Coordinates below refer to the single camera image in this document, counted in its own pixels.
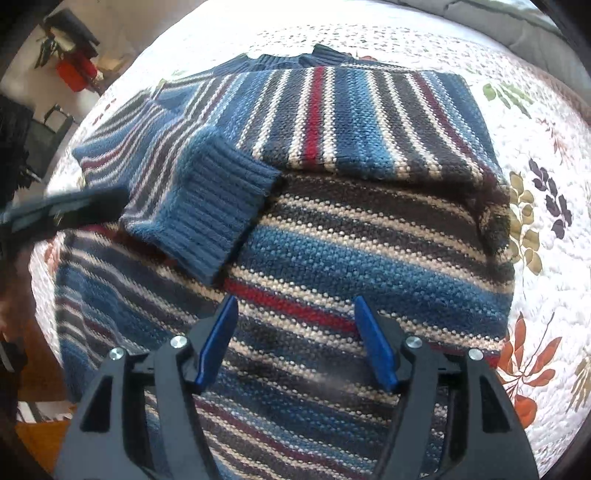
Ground red box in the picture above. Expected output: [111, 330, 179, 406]
[55, 58, 100, 94]

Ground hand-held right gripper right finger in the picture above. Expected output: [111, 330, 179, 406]
[353, 295, 541, 480]

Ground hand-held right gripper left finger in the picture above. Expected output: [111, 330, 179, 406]
[53, 295, 241, 480]

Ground white floral quilted bedspread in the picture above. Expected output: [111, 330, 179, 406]
[28, 0, 591, 476]

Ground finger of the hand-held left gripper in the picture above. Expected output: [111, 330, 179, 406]
[0, 187, 129, 241]

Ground striped blue knit sweater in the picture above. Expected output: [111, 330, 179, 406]
[55, 44, 515, 480]

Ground black office chair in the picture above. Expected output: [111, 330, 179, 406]
[23, 104, 75, 181]

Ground grey cushion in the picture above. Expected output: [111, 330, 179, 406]
[438, 0, 571, 70]

